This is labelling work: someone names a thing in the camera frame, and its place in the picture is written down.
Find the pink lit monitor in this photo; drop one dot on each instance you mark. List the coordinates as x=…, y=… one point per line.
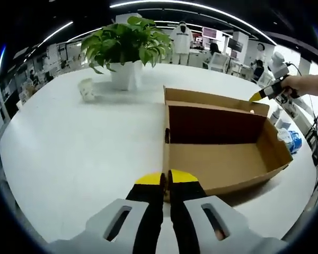
x=210, y=31

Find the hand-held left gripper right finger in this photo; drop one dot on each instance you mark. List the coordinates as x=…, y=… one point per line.
x=196, y=238

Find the white printed paper carton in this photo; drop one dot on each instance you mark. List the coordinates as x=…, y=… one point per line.
x=277, y=116

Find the green potted plant white pot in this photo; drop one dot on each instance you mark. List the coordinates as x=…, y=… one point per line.
x=122, y=47

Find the person's right hand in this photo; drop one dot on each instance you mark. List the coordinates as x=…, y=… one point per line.
x=295, y=84

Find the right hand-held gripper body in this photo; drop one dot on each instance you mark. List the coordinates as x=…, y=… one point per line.
x=279, y=67

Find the blue white tissue pack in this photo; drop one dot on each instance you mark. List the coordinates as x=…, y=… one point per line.
x=294, y=140

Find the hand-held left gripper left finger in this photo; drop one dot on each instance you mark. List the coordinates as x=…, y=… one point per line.
x=116, y=227

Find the brown cardboard shoe box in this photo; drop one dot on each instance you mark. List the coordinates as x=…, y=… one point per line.
x=228, y=158

